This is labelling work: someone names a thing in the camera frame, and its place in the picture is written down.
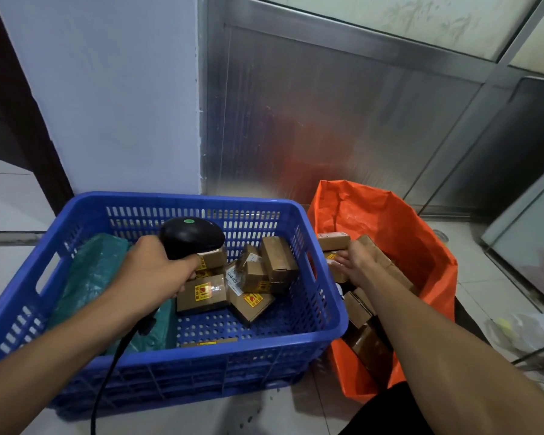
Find small brown cardboard box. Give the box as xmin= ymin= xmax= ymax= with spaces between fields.
xmin=343 ymin=287 xmax=376 ymax=330
xmin=344 ymin=324 xmax=393 ymax=388
xmin=317 ymin=232 xmax=351 ymax=253

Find black scanner cable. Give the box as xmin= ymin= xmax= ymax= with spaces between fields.
xmin=90 ymin=325 xmax=151 ymax=435

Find metal door panel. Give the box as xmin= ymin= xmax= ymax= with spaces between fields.
xmin=199 ymin=0 xmax=544 ymax=222

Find person's right hand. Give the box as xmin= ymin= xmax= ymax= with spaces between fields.
xmin=332 ymin=240 xmax=384 ymax=291

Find person's right forearm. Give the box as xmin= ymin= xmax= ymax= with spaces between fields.
xmin=356 ymin=263 xmax=544 ymax=435

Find black handheld barcode scanner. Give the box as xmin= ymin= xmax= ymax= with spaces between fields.
xmin=137 ymin=217 xmax=226 ymax=337

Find blue plastic crate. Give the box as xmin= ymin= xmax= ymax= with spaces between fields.
xmin=0 ymin=191 xmax=349 ymax=415

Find person's left hand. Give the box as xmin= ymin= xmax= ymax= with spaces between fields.
xmin=111 ymin=235 xmax=203 ymax=325

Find pile of cardboard boxes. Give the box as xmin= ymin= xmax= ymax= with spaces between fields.
xmin=176 ymin=235 xmax=300 ymax=349

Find green plastic mailer parcel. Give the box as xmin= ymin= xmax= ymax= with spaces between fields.
xmin=47 ymin=234 xmax=178 ymax=356

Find long brown cardboard box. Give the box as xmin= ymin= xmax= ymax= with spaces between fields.
xmin=356 ymin=234 xmax=420 ymax=296

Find leaning glass pane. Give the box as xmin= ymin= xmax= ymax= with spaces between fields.
xmin=480 ymin=157 xmax=544 ymax=314

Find orange plastic bag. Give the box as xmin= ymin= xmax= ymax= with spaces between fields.
xmin=307 ymin=179 xmax=459 ymax=404

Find person's left forearm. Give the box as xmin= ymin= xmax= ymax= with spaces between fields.
xmin=0 ymin=285 xmax=134 ymax=435

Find crumpled white plastic bag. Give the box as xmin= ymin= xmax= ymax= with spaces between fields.
xmin=484 ymin=311 xmax=544 ymax=388

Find small box with yellow sticker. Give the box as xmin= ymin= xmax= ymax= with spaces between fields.
xmin=324 ymin=251 xmax=351 ymax=285

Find person's black trousers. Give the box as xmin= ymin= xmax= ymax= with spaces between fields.
xmin=339 ymin=296 xmax=491 ymax=435

